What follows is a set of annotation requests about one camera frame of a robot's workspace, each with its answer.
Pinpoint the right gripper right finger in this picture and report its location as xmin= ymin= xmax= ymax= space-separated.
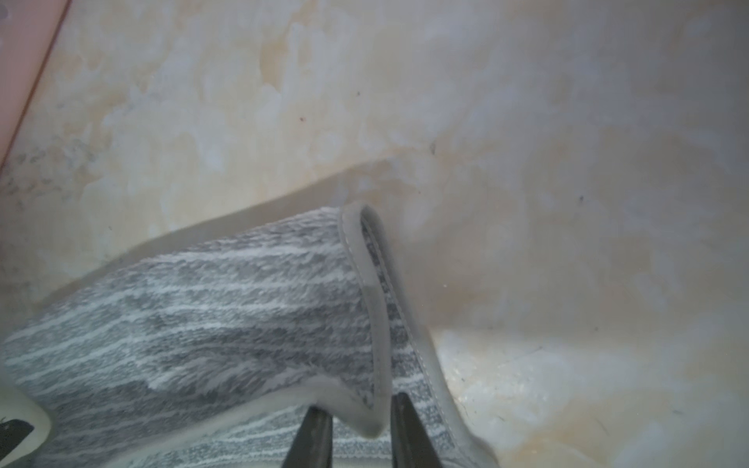
xmin=390 ymin=392 xmax=443 ymax=468

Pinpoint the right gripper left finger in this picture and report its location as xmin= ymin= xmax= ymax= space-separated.
xmin=282 ymin=407 xmax=334 ymax=468

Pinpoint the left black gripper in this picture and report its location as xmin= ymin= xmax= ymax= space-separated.
xmin=1 ymin=380 xmax=53 ymax=467

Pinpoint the grey striped square dishcloth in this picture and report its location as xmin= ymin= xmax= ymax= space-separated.
xmin=1 ymin=204 xmax=497 ymax=467

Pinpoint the pink plastic basket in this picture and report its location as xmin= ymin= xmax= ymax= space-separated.
xmin=1 ymin=0 xmax=69 ymax=159

